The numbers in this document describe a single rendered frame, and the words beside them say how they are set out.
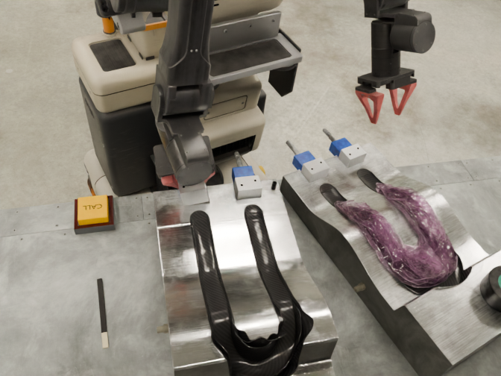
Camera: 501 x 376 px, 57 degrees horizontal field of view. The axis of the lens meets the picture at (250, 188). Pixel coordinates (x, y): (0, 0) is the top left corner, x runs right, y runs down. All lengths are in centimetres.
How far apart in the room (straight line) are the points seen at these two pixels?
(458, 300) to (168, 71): 63
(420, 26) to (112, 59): 87
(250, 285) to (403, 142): 186
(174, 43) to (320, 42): 254
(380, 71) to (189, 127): 44
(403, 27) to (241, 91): 45
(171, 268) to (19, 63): 221
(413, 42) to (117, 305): 73
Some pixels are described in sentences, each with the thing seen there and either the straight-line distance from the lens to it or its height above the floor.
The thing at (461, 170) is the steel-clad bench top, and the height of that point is 80.
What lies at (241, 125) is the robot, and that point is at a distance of 124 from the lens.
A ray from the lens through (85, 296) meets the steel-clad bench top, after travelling 95.
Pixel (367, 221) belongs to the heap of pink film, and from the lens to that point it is 93.
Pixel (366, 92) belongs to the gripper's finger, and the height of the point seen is 106.
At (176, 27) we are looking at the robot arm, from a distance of 63.
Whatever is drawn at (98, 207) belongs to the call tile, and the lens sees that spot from 102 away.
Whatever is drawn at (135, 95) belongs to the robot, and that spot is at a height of 74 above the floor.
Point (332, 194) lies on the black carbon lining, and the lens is 105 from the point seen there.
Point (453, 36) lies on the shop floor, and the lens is 361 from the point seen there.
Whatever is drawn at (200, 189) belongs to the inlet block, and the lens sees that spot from 89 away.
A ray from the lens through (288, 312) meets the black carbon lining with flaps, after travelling 80.
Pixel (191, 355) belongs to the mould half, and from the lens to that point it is 74.
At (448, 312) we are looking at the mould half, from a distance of 90.
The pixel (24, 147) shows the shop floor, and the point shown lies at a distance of 241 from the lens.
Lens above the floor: 163
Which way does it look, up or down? 50 degrees down
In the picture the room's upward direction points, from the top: 9 degrees clockwise
